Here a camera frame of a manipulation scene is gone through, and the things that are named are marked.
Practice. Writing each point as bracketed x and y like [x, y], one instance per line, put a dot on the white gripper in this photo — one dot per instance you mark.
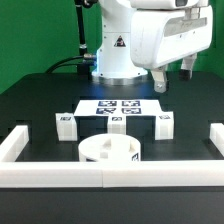
[162, 37]

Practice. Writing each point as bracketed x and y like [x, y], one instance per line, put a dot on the white round stool seat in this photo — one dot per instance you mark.
[109, 147]

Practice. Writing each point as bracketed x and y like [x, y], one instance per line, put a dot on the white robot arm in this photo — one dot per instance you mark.
[113, 64]

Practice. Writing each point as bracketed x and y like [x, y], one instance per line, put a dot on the white marker sheet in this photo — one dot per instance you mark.
[134, 107]

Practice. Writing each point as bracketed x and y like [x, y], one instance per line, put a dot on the white U-shaped fence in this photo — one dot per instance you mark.
[15, 174]

